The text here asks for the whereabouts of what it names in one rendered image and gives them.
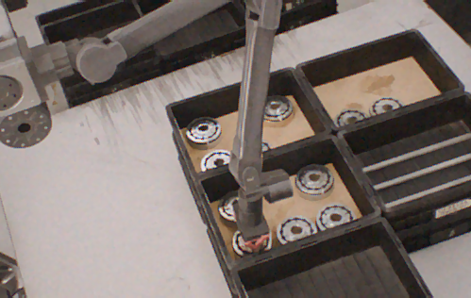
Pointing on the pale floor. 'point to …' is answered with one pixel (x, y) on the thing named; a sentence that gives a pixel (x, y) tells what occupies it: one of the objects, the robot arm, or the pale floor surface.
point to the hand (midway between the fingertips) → (251, 239)
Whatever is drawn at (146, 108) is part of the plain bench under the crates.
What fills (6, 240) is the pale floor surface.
